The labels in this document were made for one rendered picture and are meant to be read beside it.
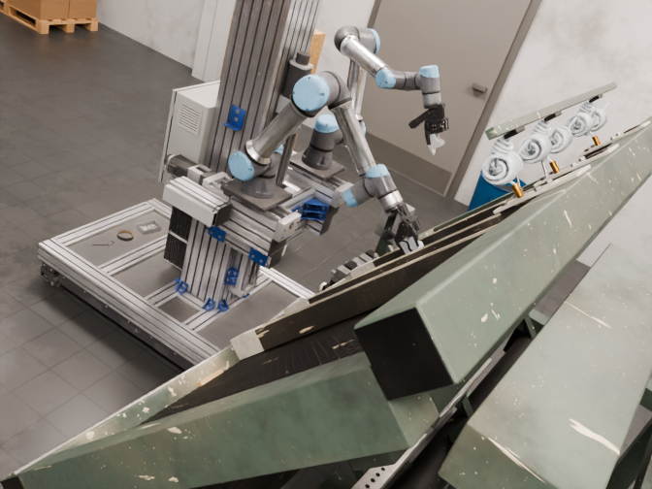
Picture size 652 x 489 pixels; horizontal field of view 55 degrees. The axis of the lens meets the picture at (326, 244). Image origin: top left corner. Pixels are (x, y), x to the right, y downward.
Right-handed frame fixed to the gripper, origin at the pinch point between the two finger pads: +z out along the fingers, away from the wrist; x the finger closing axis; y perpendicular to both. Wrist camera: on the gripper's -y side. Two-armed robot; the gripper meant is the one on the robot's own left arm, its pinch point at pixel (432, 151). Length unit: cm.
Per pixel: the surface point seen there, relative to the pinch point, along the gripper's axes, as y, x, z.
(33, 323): -178, -90, 59
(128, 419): -27, -159, 37
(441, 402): 68, -170, 7
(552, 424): 89, -187, -5
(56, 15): -478, 203, -119
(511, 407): 84, -188, -7
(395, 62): -143, 281, -27
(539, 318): 37, 20, 84
